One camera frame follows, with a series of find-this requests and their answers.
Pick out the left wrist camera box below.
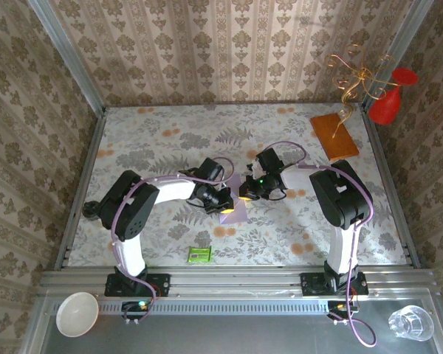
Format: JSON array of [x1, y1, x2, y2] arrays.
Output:
[[179, 157, 224, 182]]

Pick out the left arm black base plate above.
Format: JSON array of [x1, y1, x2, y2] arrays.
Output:
[[104, 272, 171, 298]]

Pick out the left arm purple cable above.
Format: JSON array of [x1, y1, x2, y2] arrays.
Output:
[[110, 156, 236, 322]]

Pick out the floral table cloth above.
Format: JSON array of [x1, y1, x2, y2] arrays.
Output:
[[66, 104, 409, 267]]

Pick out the green snack packet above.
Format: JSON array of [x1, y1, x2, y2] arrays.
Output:
[[187, 246, 213, 264]]

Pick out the brown wooden board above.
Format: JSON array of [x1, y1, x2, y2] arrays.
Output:
[[309, 113, 360, 162]]

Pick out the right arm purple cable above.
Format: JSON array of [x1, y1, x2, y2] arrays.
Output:
[[260, 141, 377, 348]]

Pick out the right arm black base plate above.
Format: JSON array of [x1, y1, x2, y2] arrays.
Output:
[[301, 271, 369, 296]]

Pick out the aluminium front rail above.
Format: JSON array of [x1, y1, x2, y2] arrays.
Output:
[[36, 265, 439, 298]]

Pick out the clear glass tumbler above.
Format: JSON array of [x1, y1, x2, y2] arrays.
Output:
[[388, 305, 435, 343]]

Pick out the gold wire ornament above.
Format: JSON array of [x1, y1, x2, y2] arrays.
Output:
[[323, 44, 394, 139]]

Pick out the red wine glass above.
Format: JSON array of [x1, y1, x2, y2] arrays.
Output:
[[368, 67, 420, 126]]

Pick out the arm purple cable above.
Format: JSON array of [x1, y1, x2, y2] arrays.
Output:
[[260, 141, 377, 348], [110, 156, 236, 322]]

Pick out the white bowl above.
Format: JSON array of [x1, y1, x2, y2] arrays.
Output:
[[55, 292, 100, 338]]

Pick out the aluminium side rail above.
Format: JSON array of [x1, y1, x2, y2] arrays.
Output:
[[55, 109, 107, 269], [360, 105, 422, 269]]

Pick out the lavender cloth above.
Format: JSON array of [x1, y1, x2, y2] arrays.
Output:
[[219, 173, 250, 225]]

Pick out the slotted cable duct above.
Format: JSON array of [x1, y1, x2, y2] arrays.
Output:
[[95, 299, 332, 316]]

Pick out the aluminium frame post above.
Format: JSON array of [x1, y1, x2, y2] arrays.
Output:
[[27, 0, 107, 115], [361, 0, 435, 108]]

